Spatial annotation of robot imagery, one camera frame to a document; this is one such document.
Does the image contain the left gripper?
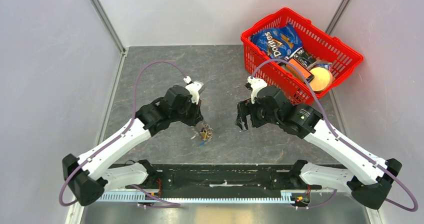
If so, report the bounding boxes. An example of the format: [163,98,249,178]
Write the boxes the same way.
[170,95,204,127]

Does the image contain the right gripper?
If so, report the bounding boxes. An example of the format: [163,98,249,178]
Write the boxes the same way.
[234,97,281,131]

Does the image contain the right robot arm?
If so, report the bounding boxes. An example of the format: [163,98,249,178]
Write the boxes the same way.
[235,83,402,210]

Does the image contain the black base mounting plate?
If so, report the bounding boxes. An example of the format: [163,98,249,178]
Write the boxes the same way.
[139,163,312,199]

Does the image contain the orange cylindrical can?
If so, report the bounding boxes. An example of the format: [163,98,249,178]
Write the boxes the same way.
[285,58,315,83]

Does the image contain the blue Doritos chip bag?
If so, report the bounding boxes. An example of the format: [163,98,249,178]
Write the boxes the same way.
[251,23,303,59]

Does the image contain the black snack packet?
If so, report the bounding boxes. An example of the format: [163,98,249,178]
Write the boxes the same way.
[290,47,316,69]

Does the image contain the round yellow sponge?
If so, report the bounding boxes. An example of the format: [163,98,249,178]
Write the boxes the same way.
[309,67,335,93]

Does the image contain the red plastic basket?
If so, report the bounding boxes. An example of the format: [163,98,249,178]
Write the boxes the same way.
[240,7,364,104]

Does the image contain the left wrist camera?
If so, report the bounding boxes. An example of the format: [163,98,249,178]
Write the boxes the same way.
[183,76,205,105]

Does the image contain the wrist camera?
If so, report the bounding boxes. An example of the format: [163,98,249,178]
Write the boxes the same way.
[247,76,268,104]
[183,76,205,105]

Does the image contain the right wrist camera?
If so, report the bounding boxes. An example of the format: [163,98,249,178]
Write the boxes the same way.
[247,76,268,104]

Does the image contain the slotted cable duct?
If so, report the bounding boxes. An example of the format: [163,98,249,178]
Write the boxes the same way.
[96,191,295,205]

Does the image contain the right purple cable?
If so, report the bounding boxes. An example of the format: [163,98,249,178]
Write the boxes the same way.
[250,58,419,212]

